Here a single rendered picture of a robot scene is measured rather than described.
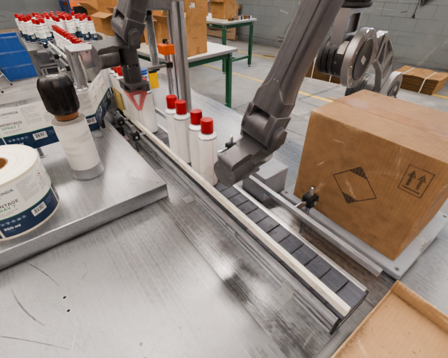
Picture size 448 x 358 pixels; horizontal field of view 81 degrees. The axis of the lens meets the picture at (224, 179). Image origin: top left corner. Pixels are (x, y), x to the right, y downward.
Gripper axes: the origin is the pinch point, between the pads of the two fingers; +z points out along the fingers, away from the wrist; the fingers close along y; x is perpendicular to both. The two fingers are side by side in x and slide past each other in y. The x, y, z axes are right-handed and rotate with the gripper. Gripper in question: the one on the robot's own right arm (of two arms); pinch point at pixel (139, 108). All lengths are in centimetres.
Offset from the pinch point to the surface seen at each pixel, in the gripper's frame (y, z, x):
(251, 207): 49, 14, 8
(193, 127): 28.5, -2.8, 3.9
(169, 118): 15.2, -0.8, 3.5
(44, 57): -191, 18, -5
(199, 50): -143, 21, 116
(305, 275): 72, 11, 1
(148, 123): -5.5, 9.0, 3.9
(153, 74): -1.0, -9.3, 7.6
